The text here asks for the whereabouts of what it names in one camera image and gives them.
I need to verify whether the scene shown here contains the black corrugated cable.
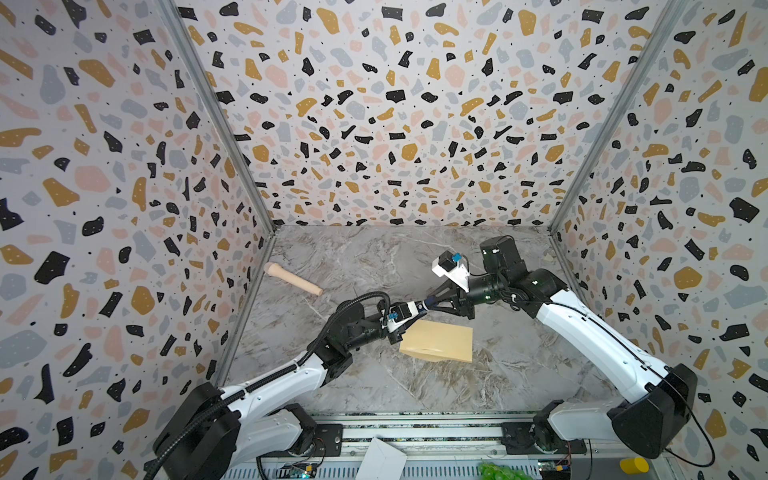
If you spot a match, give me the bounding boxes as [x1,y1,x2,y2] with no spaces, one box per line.
[142,290,392,480]

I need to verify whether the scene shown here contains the circuit board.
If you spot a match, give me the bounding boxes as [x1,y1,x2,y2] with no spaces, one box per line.
[275,462,318,479]
[537,460,571,480]

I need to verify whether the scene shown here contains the yellow cylinder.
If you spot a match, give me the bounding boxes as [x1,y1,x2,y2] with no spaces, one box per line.
[619,457,650,475]

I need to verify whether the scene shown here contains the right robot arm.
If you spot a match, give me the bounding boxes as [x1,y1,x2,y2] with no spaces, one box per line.
[425,235,697,459]

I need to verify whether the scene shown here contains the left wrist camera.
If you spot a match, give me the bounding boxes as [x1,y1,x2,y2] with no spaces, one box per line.
[386,302,421,334]

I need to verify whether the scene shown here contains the white paper sheet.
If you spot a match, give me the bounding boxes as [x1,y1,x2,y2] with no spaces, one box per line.
[355,438,408,480]

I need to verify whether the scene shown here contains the beige wooden stamp handle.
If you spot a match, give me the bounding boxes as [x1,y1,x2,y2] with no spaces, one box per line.
[264,262,323,296]

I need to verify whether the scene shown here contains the corner aluminium post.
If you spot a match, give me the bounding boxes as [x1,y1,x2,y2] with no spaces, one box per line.
[155,0,276,238]
[548,0,685,238]

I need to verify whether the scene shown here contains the right circuit board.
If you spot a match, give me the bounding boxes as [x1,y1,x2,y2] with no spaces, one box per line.
[537,460,571,480]

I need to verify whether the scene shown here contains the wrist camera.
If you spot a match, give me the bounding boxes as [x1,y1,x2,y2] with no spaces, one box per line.
[386,302,421,334]
[432,250,470,292]

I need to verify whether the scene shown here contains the right corner aluminium post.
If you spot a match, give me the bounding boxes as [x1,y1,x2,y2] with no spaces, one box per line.
[548,0,685,238]

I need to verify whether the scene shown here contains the yellow paper envelope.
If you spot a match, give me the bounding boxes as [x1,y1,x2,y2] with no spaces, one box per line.
[399,320,473,363]

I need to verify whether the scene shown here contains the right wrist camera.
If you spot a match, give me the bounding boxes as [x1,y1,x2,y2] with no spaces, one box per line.
[432,250,470,292]

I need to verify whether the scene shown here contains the left circuit board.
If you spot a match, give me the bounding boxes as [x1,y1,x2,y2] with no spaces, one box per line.
[275,462,318,479]

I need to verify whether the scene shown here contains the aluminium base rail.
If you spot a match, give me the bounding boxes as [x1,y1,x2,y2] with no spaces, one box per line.
[164,411,679,480]

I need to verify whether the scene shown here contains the green plastic bag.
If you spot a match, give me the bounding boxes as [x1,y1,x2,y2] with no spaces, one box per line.
[478,462,532,480]

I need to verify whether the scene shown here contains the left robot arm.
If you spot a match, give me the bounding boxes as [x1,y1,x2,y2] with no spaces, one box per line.
[144,291,428,479]

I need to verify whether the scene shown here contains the left corner aluminium post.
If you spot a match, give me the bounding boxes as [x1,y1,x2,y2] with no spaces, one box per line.
[155,0,276,238]

